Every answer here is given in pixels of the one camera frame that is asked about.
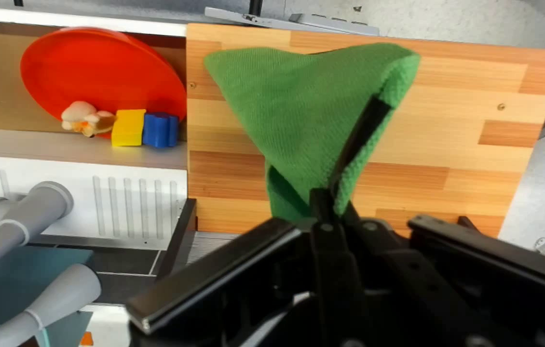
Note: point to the yellow block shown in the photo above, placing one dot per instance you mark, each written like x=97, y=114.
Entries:
x=129, y=127

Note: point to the green towel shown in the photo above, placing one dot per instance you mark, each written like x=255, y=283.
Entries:
x=301, y=120

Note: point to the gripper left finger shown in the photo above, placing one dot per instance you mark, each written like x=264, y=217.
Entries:
x=335, y=270

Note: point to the orange plastic plate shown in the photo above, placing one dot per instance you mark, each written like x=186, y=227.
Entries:
x=99, y=72

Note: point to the teal box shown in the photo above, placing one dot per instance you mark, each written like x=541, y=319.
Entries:
x=2, y=284

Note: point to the grey plastic pipe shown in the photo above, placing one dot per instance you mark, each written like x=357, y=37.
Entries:
x=26, y=217
x=55, y=299

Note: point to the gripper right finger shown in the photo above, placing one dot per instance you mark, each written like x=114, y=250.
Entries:
x=494, y=270

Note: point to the cream and orange toy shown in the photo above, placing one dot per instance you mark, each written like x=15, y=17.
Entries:
x=84, y=119

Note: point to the blue block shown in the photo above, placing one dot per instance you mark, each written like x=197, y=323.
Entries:
x=159, y=130

